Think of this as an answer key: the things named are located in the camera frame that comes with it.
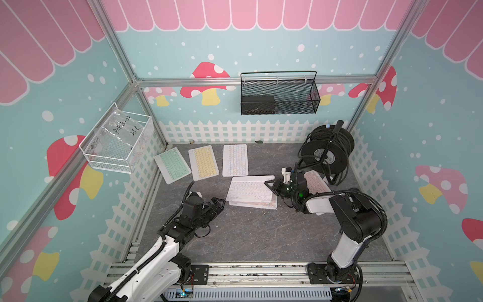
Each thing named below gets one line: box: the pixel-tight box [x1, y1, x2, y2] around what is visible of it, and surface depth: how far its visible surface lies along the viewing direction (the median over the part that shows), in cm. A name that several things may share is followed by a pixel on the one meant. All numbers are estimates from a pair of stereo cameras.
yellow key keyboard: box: [188, 144, 220, 182], surface depth 111 cm
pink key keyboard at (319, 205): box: [303, 169, 336, 216], surface depth 102 cm
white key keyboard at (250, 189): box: [225, 174, 276, 204], surface depth 96 cm
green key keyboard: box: [154, 147, 192, 185], surface depth 111 cm
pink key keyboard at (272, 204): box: [228, 196, 278, 210], surface depth 96 cm
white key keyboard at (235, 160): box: [222, 144, 249, 177], surface depth 114 cm
